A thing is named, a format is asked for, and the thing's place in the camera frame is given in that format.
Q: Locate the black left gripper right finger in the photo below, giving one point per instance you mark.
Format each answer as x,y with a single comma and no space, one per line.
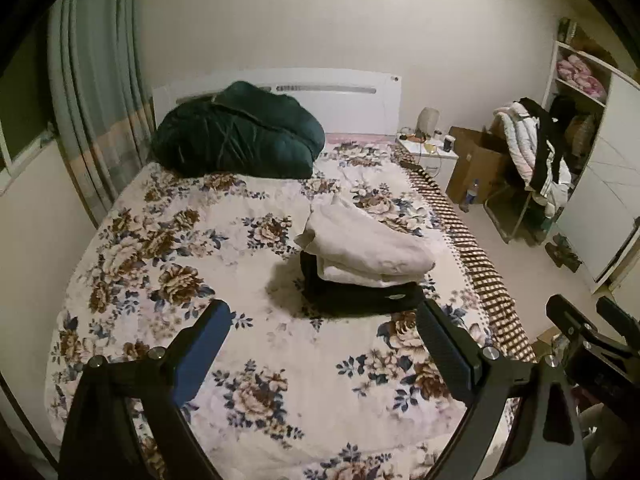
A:
544,441

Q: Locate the brown checkered bed skirt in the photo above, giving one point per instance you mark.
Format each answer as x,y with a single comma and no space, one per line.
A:
485,280

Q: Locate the dark slippers on floor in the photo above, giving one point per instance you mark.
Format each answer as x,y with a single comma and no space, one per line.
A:
561,254

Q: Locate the brown cardboard box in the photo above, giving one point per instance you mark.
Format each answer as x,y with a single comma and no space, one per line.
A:
482,156

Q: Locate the beige bedside lamp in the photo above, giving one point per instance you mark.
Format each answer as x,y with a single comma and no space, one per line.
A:
427,121

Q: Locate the white bedside table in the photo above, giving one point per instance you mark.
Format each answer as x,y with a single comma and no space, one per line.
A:
437,163

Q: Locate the striped green curtain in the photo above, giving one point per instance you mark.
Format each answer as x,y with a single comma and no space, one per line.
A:
101,102

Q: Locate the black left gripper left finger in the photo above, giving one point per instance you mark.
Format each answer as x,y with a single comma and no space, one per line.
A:
100,441

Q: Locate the dark green duvet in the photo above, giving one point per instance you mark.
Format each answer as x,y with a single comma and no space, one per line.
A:
244,130

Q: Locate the white wardrobe with shelves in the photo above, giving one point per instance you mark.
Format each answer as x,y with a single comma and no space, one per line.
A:
601,217

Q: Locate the white bed headboard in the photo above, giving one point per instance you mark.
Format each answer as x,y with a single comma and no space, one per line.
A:
344,101

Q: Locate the pink folded bedding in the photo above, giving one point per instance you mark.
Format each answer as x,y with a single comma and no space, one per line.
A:
578,74

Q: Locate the cream white garment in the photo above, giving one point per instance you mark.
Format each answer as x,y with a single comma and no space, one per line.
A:
353,248

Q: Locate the plastic water bottle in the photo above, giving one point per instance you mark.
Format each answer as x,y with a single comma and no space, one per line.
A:
470,195

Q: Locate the chair with piled clothes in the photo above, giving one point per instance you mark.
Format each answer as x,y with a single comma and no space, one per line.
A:
535,177

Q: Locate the black garment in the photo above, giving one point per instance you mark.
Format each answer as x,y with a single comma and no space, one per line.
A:
356,300

